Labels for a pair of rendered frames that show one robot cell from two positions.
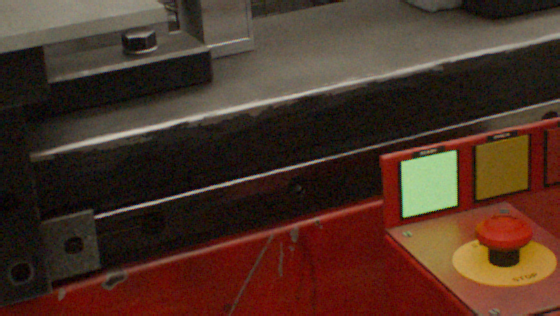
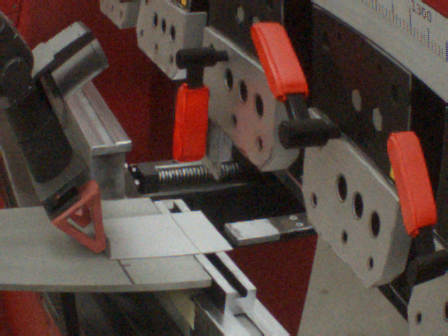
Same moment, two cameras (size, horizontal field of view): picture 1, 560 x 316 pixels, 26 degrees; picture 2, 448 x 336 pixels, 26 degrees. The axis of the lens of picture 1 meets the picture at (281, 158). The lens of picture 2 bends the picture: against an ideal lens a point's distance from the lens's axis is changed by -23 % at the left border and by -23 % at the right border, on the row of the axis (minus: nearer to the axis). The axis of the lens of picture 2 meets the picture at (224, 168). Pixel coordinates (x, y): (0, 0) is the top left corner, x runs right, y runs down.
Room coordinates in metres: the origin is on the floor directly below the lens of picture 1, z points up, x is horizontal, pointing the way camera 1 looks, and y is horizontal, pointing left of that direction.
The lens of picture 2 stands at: (0.95, -0.77, 1.53)
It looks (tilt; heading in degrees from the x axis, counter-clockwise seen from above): 24 degrees down; 91
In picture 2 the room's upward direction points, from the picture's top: 4 degrees clockwise
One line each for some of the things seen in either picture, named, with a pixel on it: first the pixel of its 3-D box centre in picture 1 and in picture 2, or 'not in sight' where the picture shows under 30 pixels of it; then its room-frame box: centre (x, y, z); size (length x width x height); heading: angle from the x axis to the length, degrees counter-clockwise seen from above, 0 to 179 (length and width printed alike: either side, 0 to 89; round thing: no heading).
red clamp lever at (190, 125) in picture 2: not in sight; (199, 101); (0.91, 0.09, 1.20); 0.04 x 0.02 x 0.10; 24
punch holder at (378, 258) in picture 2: not in sight; (398, 141); (1.06, -0.09, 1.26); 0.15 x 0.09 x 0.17; 114
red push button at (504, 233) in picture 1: (503, 246); not in sight; (0.75, -0.15, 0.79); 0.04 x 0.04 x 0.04
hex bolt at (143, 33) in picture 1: (139, 40); not in sight; (0.91, 0.11, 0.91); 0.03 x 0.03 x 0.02
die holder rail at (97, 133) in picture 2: not in sight; (72, 111); (0.69, 0.76, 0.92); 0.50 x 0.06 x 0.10; 114
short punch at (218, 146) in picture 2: not in sight; (202, 110); (0.91, 0.26, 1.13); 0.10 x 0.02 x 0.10; 114
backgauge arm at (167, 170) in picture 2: not in sight; (325, 180); (1.08, 0.82, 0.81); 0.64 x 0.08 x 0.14; 24
